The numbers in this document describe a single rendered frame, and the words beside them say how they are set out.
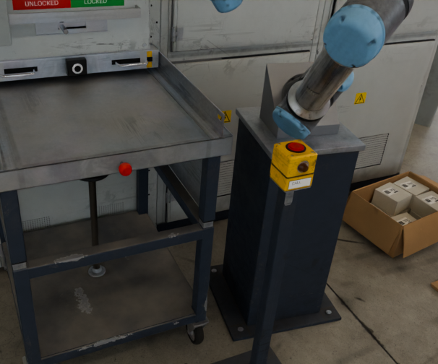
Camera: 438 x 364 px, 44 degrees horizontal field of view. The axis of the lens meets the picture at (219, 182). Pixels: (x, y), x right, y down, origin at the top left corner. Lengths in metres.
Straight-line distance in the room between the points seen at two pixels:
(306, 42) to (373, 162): 0.85
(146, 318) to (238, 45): 1.07
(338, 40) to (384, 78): 1.53
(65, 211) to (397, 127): 1.66
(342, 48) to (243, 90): 1.13
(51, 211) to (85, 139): 0.85
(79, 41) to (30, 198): 0.71
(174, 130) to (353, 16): 0.59
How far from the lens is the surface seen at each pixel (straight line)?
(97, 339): 1.81
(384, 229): 2.52
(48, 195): 2.21
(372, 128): 2.79
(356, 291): 2.35
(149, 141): 1.42
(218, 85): 2.19
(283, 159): 1.32
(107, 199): 2.28
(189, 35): 2.07
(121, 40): 1.80
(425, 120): 3.88
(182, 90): 1.68
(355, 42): 1.15
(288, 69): 1.77
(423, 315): 2.35
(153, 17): 2.02
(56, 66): 1.76
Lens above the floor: 1.53
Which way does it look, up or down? 32 degrees down
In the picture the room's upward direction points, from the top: 5 degrees clockwise
